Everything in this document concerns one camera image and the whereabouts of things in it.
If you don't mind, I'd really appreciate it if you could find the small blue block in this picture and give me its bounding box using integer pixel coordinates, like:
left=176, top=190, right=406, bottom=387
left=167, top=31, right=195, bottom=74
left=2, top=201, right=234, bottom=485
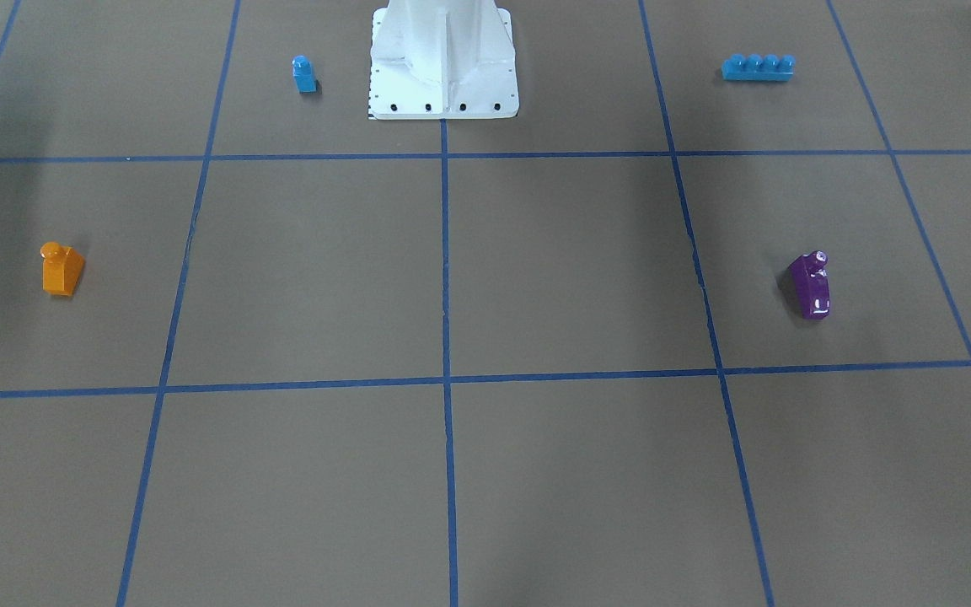
left=292, top=55, right=319, bottom=94

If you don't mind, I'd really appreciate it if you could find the orange trapezoid block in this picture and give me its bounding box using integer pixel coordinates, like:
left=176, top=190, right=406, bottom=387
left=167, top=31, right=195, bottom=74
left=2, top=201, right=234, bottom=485
left=40, top=241, right=85, bottom=298

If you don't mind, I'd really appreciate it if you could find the purple trapezoid block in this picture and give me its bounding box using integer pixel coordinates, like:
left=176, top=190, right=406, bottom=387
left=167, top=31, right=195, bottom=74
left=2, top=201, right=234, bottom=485
left=787, top=250, right=831, bottom=321

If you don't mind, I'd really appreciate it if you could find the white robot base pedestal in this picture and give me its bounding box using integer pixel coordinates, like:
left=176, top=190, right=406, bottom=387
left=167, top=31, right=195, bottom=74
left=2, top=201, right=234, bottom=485
left=367, top=1, right=520, bottom=121

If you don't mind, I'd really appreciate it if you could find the long blue four-stud brick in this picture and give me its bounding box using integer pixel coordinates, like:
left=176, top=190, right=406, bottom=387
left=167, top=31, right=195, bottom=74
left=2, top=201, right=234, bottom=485
left=721, top=53, right=797, bottom=82

